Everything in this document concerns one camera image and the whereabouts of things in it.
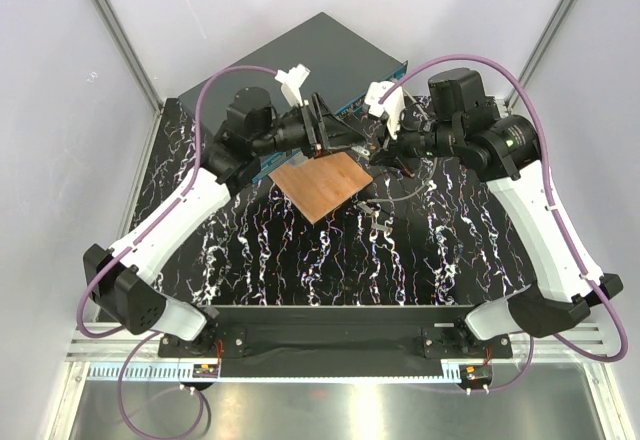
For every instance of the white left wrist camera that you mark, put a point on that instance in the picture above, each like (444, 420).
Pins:
(291, 82)

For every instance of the silver transceiver module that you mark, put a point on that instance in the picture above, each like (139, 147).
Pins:
(360, 150)
(365, 208)
(386, 227)

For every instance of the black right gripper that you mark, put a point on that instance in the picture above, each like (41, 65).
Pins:
(387, 149)

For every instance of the silver metal bracket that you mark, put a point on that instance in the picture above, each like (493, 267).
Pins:
(297, 160)

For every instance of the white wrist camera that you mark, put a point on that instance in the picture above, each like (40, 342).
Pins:
(291, 82)
(385, 102)

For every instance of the wooden board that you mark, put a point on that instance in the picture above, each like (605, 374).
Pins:
(319, 186)

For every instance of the dark grey network switch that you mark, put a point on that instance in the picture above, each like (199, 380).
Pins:
(342, 65)

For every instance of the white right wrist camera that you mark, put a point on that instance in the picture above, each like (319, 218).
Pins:
(385, 102)

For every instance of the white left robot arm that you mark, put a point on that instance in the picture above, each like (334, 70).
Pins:
(119, 279)

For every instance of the aluminium frame rail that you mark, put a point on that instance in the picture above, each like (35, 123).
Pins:
(129, 358)

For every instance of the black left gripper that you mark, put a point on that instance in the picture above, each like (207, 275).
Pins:
(325, 131)

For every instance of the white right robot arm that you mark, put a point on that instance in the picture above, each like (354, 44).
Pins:
(505, 154)

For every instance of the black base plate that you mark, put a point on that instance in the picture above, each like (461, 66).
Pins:
(260, 331)

